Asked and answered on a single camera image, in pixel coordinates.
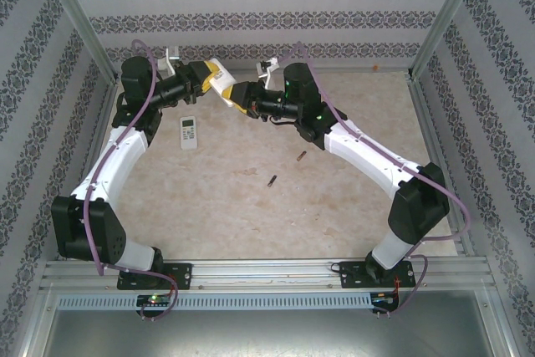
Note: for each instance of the white remote control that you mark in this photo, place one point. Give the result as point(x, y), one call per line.
point(221, 79)
point(188, 133)

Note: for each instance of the small brown battery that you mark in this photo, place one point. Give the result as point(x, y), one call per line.
point(302, 156)

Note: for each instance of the small dark battery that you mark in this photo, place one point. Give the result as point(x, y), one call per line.
point(272, 181)

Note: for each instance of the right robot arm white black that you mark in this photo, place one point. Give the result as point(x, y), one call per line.
point(363, 152)

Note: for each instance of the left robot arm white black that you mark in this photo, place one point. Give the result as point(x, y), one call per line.
point(121, 156)

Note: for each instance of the left circuit board green light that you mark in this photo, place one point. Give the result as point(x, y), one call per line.
point(154, 299)

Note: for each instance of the grey metal sheet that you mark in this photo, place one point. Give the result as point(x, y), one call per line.
point(267, 332)

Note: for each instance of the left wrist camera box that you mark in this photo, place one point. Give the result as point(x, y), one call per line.
point(169, 62)

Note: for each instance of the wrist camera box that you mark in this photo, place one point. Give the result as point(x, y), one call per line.
point(169, 62)
point(267, 69)

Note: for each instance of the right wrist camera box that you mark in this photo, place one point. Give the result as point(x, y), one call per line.
point(267, 69)

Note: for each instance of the aluminium table edge rail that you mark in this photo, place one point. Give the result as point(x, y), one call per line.
point(98, 152)
point(355, 73)
point(434, 156)

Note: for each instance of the aluminium frame post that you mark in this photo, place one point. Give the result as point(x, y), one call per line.
point(79, 22)
point(447, 18)

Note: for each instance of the aluminium mounting rail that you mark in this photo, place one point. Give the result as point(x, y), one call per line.
point(267, 273)

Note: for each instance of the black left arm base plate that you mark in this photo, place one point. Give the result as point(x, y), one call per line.
point(181, 275)

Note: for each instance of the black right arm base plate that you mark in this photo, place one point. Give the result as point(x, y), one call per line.
point(353, 275)

